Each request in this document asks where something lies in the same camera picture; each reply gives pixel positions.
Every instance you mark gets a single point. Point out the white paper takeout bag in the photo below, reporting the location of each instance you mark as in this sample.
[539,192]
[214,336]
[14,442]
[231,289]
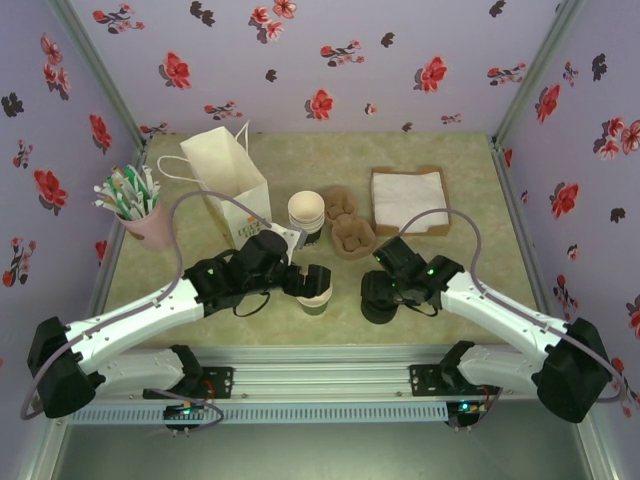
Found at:
[225,170]

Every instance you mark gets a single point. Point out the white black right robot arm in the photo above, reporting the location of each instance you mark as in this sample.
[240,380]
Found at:
[500,312]

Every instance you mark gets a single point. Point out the black cup lid stack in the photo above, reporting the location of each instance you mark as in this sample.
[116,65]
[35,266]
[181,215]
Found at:
[380,315]

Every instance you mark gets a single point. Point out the pink straw holder cup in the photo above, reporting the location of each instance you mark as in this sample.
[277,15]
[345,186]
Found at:
[150,230]

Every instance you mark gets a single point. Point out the brown cardboard napkin box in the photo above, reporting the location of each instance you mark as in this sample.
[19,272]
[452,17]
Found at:
[376,205]

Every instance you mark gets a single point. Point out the paper wrapped straw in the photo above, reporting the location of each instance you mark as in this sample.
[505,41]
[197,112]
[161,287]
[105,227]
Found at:
[154,197]
[119,187]
[107,197]
[147,185]
[105,207]

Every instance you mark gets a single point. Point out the stack of paper cups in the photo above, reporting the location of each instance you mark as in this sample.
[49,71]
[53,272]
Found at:
[306,206]

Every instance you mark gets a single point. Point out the green white wrapped straw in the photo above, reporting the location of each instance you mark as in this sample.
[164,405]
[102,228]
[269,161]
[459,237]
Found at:
[135,187]

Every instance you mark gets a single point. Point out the small controller board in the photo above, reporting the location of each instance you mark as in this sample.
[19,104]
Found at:
[465,407]
[185,412]

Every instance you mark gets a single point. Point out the aluminium side rail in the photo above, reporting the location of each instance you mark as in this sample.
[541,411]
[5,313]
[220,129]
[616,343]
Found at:
[525,250]

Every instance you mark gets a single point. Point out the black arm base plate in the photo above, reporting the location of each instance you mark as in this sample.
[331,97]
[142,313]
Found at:
[222,380]
[422,380]

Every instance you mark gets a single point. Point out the aluminium mounting rail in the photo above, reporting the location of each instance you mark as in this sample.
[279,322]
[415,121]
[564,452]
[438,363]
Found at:
[320,372]

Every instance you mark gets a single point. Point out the aluminium frame post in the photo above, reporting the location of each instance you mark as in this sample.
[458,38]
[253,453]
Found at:
[534,75]
[105,75]

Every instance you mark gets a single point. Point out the aluminium lower frame bar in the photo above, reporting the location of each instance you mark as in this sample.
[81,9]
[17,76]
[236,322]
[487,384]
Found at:
[597,450]
[40,450]

